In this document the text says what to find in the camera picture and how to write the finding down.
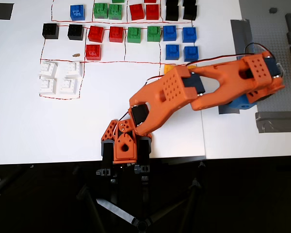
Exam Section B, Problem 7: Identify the grey studded baseplate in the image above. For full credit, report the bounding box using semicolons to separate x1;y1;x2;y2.
239;0;291;114

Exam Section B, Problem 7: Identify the blue brick block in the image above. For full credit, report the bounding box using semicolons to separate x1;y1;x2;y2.
183;46;199;62
70;4;85;21
181;27;197;44
165;44;180;61
162;25;177;42

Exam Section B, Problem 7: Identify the white brick block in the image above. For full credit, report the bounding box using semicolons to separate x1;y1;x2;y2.
39;78;57;95
40;60;58;76
59;77;78;95
65;62;82;78

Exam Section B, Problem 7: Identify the black tape patch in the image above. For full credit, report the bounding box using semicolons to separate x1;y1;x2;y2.
0;3;15;20

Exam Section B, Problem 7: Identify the black stand leg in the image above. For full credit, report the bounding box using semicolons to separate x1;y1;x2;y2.
0;167;24;202

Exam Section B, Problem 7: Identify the square grey tape marker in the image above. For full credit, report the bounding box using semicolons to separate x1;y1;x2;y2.
217;103;241;115

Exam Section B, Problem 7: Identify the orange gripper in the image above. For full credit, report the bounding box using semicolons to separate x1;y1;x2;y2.
227;76;286;111

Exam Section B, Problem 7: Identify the long grey tape strip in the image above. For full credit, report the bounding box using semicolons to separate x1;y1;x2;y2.
230;18;257;61

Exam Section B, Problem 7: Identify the black tripod stand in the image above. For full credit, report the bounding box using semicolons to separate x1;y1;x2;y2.
76;161;207;233

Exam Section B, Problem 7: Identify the orange robot base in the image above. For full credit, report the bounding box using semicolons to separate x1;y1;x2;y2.
101;118;153;164

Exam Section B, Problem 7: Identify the wide grey tape strip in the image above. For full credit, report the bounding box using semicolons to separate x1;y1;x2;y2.
255;111;291;133

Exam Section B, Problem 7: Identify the black grey table clamp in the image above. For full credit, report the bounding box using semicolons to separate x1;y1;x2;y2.
133;137;152;186
96;140;117;184

